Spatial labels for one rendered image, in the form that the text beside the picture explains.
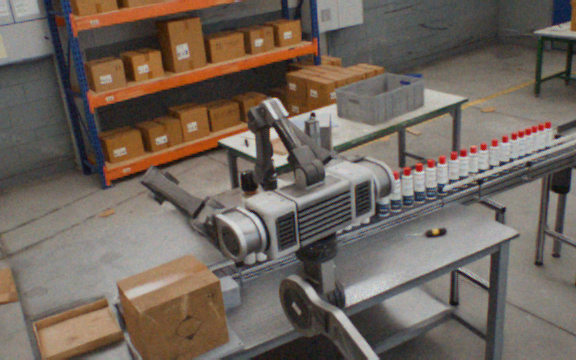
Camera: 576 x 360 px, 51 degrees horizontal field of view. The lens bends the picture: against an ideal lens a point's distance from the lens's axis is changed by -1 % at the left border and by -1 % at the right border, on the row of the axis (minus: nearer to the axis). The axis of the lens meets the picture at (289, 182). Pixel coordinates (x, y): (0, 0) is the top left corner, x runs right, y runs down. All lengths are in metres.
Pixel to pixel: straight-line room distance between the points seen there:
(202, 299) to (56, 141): 4.78
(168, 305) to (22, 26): 4.62
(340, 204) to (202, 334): 0.74
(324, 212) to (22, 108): 5.12
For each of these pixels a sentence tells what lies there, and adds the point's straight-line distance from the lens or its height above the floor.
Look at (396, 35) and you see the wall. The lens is 9.21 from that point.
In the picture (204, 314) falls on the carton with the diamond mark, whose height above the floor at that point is 1.01.
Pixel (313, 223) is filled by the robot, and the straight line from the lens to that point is 1.77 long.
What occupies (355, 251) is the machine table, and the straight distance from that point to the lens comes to 2.82.
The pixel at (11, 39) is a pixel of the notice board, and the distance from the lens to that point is 6.38.
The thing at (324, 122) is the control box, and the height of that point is 1.48.
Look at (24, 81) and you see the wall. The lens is 6.58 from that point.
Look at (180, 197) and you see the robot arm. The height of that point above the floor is 1.47.
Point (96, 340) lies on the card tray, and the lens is 2.47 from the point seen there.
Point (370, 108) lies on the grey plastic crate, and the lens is 4.46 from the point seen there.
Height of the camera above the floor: 2.26
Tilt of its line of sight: 24 degrees down
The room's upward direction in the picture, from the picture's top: 6 degrees counter-clockwise
